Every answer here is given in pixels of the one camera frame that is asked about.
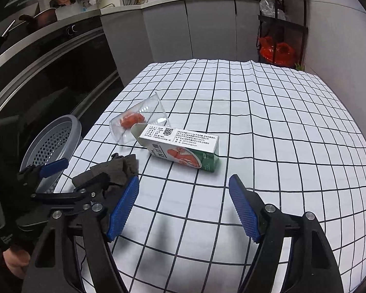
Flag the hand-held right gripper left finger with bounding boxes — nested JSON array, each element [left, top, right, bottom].
[[21, 175, 140, 293]]

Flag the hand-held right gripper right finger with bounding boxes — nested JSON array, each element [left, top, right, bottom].
[[229, 175, 344, 293]]

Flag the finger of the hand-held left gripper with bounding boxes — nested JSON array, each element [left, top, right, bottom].
[[17, 158, 70, 187], [30, 172, 111, 212]]

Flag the grey perforated waste basket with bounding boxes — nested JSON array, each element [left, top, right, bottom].
[[20, 114, 82, 194]]

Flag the grey cloth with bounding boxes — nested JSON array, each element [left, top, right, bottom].
[[71, 153, 140, 194]]

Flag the person's left hand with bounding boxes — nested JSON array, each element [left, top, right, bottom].
[[1, 246, 31, 280]]

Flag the small red crumpled wrapper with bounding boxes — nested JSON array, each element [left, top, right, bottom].
[[120, 112, 146, 129]]

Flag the white green paper carton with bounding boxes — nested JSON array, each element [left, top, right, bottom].
[[131, 124, 220, 173]]

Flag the clear plastic cup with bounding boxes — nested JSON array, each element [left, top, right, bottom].
[[109, 94, 169, 145]]

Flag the black built-in oven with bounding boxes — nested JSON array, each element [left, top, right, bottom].
[[0, 15, 124, 147]]

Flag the white black checked tablecloth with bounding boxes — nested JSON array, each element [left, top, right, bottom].
[[53, 59, 366, 293]]

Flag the dark brown pan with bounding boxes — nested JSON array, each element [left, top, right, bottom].
[[19, 6, 57, 29]]

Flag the red plastic bag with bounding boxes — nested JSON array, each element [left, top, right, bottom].
[[274, 42, 295, 66], [259, 36, 276, 63]]

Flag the grey kitchen cabinets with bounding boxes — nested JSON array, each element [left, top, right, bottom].
[[101, 0, 261, 80]]

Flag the black shelf trolley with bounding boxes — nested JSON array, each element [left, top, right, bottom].
[[255, 0, 308, 69]]

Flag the clear bag on shelf trolley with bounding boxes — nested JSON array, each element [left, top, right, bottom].
[[259, 0, 285, 20]]

